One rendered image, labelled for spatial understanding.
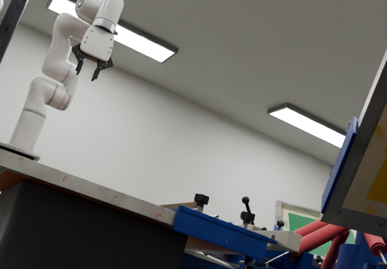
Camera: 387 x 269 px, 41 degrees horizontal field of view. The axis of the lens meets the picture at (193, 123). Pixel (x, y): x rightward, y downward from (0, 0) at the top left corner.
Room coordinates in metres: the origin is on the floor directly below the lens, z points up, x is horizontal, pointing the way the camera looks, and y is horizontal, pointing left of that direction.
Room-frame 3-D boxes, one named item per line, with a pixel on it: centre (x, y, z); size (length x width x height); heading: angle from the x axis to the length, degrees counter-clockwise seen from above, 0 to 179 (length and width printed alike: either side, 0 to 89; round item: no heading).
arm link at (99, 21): (1.56, 0.37, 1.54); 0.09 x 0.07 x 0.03; 110
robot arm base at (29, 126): (1.99, 0.62, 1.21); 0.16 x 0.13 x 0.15; 19
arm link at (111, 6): (1.59, 0.39, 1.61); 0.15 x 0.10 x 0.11; 30
